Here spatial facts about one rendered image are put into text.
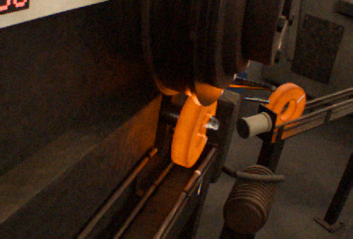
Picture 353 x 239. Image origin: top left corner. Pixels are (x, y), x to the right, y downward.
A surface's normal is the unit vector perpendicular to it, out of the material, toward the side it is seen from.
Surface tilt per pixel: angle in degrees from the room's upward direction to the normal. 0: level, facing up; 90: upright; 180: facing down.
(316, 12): 90
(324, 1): 90
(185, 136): 78
